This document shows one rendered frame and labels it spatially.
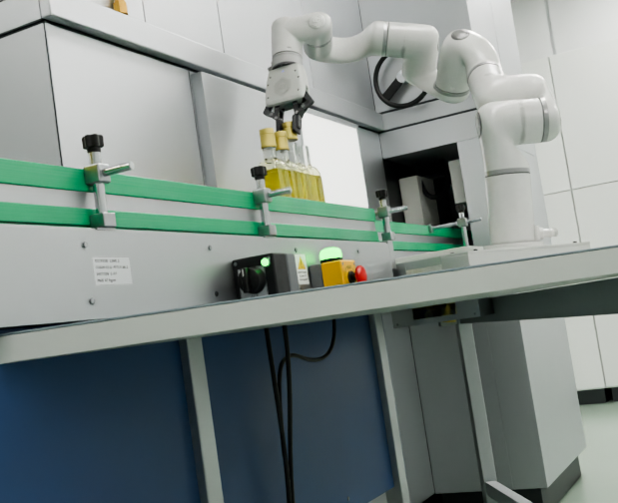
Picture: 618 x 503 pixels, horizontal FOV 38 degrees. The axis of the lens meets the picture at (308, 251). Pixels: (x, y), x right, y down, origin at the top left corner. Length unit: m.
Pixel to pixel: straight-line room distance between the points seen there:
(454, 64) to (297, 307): 1.20
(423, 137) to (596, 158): 2.76
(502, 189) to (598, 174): 3.82
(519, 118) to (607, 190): 3.79
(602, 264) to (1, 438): 0.74
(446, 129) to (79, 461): 2.11
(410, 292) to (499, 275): 0.11
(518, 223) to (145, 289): 0.89
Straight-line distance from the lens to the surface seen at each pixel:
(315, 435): 1.75
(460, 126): 3.04
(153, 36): 2.01
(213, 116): 2.11
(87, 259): 1.22
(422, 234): 2.77
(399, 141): 3.11
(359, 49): 2.30
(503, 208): 1.91
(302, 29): 2.24
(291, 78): 2.19
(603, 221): 5.69
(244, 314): 1.08
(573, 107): 5.79
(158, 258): 1.34
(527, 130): 1.94
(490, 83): 2.04
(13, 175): 1.18
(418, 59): 2.26
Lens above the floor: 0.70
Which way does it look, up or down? 5 degrees up
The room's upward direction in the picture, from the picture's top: 8 degrees counter-clockwise
